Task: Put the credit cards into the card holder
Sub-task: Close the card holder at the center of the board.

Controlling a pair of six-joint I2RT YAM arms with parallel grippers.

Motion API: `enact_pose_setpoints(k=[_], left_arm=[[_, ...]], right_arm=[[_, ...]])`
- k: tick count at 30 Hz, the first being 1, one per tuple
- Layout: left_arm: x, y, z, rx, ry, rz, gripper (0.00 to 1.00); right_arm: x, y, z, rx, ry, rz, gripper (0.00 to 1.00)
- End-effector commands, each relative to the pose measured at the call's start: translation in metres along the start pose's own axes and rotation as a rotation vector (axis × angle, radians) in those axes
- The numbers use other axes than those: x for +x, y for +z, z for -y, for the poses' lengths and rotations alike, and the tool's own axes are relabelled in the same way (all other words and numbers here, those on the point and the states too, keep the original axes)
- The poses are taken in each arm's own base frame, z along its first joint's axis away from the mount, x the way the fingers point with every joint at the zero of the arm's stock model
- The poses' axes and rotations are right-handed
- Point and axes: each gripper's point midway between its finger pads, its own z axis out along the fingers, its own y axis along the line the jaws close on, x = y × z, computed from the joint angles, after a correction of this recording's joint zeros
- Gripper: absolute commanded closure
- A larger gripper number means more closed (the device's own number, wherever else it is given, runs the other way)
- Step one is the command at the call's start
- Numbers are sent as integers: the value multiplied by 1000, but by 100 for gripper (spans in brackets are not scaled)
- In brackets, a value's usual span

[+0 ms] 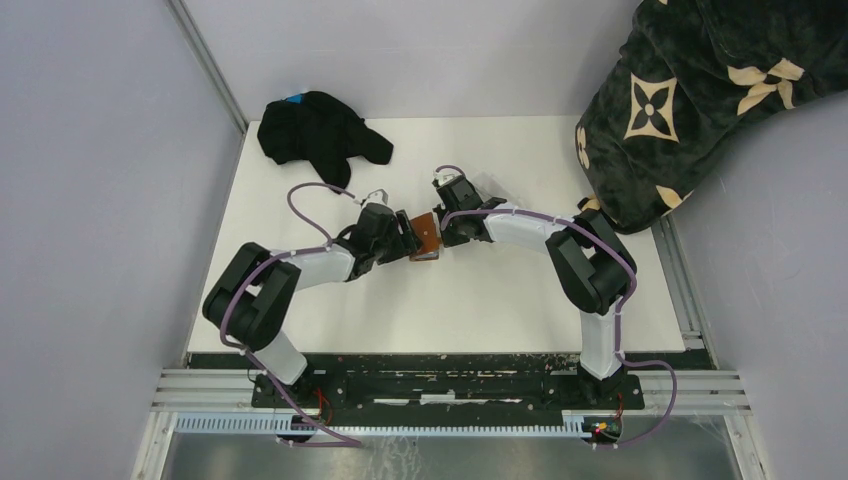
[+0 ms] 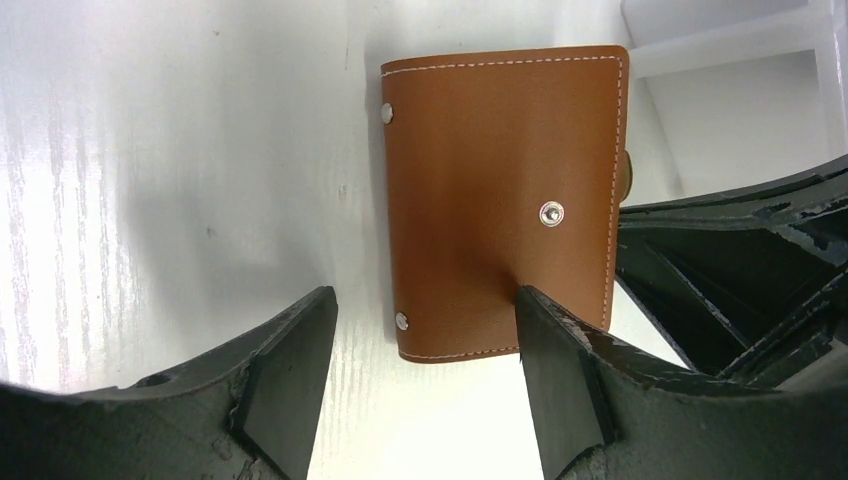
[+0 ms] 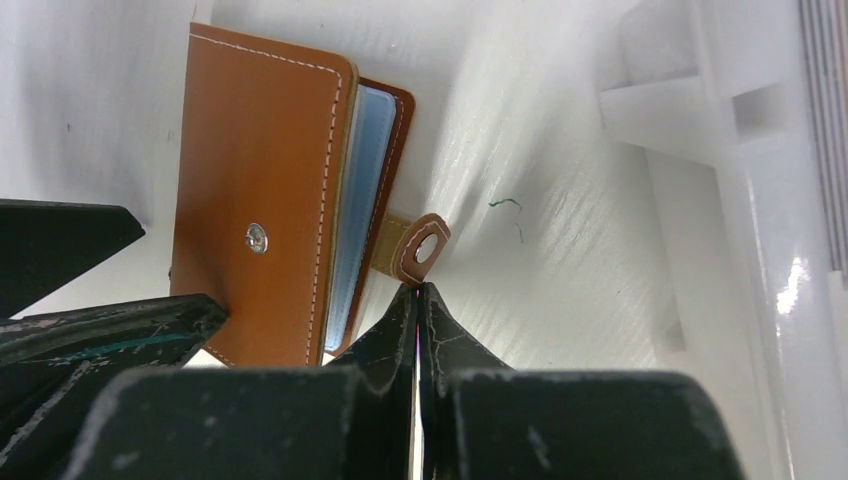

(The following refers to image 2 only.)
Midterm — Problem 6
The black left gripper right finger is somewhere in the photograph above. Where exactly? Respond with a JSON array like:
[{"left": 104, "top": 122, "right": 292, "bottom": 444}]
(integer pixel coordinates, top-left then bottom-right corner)
[{"left": 515, "top": 286, "right": 847, "bottom": 479}]

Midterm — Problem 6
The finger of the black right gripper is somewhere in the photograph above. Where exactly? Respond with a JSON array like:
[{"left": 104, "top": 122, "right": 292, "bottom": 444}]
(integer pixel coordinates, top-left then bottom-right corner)
[
  {"left": 616, "top": 199, "right": 847, "bottom": 388},
  {"left": 619, "top": 155, "right": 847, "bottom": 229}
]

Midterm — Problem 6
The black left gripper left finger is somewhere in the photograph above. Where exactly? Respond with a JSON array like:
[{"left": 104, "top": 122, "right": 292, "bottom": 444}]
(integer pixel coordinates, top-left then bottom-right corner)
[{"left": 1, "top": 286, "right": 338, "bottom": 479}]

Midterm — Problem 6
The brown leather card holder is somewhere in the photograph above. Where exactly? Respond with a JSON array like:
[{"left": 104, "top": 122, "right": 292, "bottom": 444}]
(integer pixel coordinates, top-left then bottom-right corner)
[{"left": 380, "top": 45, "right": 632, "bottom": 363}]

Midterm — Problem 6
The clear acrylic card box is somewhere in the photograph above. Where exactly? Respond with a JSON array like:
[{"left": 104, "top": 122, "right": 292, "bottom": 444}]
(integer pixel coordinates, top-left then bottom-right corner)
[{"left": 621, "top": 1, "right": 847, "bottom": 197}]

